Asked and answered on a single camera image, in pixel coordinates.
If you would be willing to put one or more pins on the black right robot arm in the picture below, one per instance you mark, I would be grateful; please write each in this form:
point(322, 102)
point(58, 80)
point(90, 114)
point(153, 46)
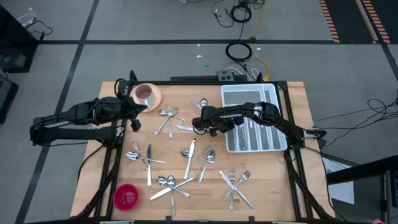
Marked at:
point(280, 121)

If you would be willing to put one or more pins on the black desk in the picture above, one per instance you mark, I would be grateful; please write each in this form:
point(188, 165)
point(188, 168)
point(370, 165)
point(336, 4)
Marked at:
point(357, 171)

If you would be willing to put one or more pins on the silver fork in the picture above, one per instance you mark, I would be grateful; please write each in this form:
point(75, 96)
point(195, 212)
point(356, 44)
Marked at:
point(170, 127)
point(161, 126)
point(243, 137)
point(232, 175)
point(135, 146)
point(245, 175)

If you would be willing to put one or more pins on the white cutlery tray organizer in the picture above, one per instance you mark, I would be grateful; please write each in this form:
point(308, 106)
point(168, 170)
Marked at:
point(245, 97)

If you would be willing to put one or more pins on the scattered silver cutlery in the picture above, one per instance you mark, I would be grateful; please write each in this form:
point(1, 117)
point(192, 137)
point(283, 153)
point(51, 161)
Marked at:
point(155, 82)

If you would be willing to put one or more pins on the black equipment case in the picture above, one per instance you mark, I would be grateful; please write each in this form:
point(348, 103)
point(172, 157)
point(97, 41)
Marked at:
point(7, 99)

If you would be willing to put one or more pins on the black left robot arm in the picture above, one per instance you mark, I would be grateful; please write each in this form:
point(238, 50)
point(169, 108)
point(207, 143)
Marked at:
point(77, 130)

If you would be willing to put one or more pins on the white mug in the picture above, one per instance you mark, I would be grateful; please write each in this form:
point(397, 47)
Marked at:
point(143, 91)

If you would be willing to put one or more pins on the red plastic bowl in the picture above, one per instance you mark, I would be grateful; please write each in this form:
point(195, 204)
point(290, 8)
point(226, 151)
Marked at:
point(126, 197)

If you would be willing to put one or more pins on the grey power strip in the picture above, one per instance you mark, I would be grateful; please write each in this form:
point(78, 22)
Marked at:
point(224, 76)

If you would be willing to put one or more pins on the white paper sheet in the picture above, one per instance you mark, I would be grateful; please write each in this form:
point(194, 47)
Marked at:
point(342, 193)

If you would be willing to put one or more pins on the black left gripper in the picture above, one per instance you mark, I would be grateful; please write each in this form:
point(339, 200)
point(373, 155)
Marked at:
point(130, 109)

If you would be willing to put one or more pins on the pink object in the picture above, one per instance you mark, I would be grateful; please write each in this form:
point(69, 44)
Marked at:
point(378, 222)

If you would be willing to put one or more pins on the black bracket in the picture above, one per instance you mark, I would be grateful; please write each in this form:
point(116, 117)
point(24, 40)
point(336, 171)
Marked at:
point(168, 219)

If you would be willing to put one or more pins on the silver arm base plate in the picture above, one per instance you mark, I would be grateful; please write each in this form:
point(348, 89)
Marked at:
point(119, 131)

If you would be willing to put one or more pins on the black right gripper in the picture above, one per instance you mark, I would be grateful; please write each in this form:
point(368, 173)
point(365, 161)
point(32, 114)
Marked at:
point(205, 119)

